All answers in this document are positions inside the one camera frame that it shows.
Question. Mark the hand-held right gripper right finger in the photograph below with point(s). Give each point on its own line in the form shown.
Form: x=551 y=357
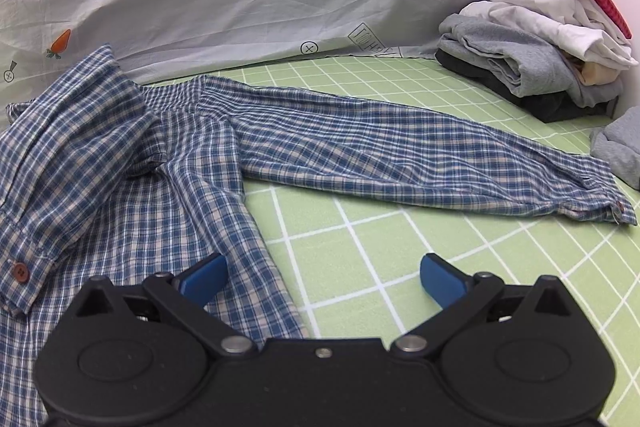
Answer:
x=440 y=279

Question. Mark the grey crumpled garment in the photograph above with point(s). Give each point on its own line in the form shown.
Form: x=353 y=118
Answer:
x=620 y=147

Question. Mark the blue plaid shirt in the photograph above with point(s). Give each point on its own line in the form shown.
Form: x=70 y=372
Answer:
x=190 y=167

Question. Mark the beige folded garment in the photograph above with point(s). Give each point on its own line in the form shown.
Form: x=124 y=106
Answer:
x=595 y=74

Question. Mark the white folded garment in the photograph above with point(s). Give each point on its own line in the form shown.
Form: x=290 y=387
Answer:
x=550 y=17

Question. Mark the green grid mat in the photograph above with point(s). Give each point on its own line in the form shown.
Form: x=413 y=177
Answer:
x=450 y=247

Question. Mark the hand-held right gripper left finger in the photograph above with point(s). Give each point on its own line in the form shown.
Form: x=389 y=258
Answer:
x=205 y=279

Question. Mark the black folded garment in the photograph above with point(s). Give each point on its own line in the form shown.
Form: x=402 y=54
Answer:
x=550 y=109

